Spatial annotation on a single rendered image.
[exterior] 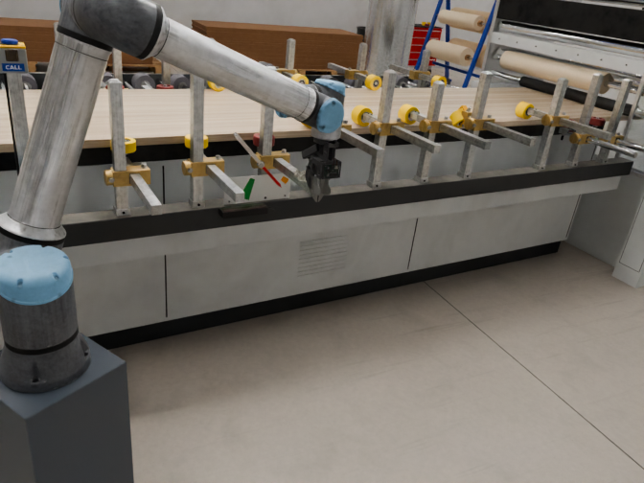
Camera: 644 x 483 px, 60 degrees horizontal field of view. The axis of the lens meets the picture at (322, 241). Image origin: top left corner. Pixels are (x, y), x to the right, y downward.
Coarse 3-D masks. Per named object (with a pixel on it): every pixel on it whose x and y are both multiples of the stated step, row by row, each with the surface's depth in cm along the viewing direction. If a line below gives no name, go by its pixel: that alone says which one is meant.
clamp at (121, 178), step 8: (112, 168) 177; (128, 168) 178; (136, 168) 179; (104, 176) 176; (112, 176) 174; (120, 176) 175; (128, 176) 177; (144, 176) 179; (112, 184) 176; (120, 184) 176; (128, 184) 178
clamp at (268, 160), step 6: (258, 156) 198; (264, 156) 198; (270, 156) 199; (276, 156) 200; (282, 156) 201; (288, 156) 202; (252, 162) 199; (264, 162) 199; (270, 162) 200; (288, 162) 203; (270, 168) 201
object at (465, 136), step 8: (416, 112) 246; (416, 120) 244; (440, 128) 232; (448, 128) 227; (456, 128) 226; (456, 136) 224; (464, 136) 221; (472, 136) 217; (472, 144) 217; (480, 144) 214; (488, 144) 212
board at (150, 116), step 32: (0, 96) 222; (32, 96) 227; (128, 96) 244; (160, 96) 250; (224, 96) 263; (352, 96) 294; (416, 96) 313; (448, 96) 323; (512, 96) 345; (0, 128) 185; (96, 128) 196; (128, 128) 200; (160, 128) 204; (224, 128) 213; (256, 128) 218; (288, 128) 222; (352, 128) 234; (416, 128) 251
